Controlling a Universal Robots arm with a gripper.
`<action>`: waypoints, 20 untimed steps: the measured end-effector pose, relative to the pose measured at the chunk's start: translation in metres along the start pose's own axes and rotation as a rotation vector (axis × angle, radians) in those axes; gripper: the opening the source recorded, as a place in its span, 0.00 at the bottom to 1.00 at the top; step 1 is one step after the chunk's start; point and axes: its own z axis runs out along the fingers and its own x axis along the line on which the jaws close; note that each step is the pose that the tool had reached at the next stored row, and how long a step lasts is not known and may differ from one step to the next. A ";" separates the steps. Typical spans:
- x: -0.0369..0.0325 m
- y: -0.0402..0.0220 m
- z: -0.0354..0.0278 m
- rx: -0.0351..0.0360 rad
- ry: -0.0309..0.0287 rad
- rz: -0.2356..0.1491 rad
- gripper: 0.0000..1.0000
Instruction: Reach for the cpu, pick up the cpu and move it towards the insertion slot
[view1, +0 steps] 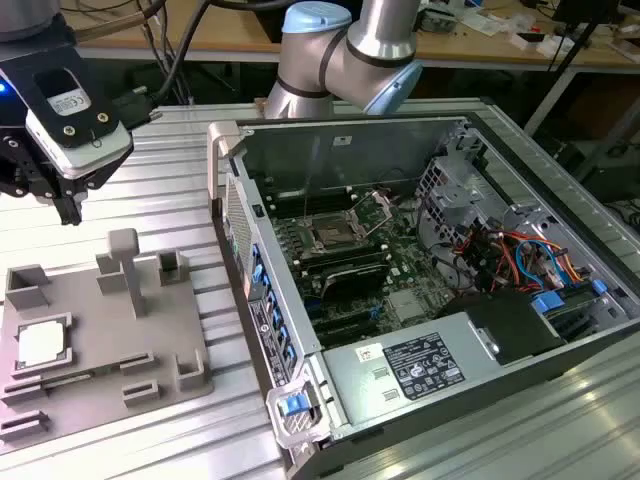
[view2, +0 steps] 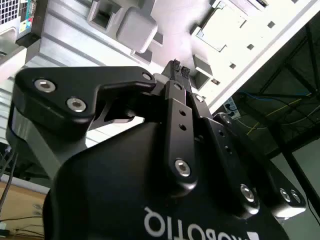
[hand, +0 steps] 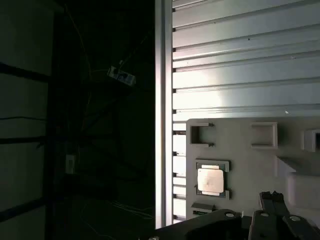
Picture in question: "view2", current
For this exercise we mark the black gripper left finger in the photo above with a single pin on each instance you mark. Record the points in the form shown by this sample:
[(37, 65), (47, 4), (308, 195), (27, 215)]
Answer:
[(178, 140)]

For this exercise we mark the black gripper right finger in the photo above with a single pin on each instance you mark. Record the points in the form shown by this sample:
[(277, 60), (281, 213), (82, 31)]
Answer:
[(225, 155)]

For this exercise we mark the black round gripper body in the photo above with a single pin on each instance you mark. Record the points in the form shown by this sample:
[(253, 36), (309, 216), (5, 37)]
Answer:
[(112, 190)]

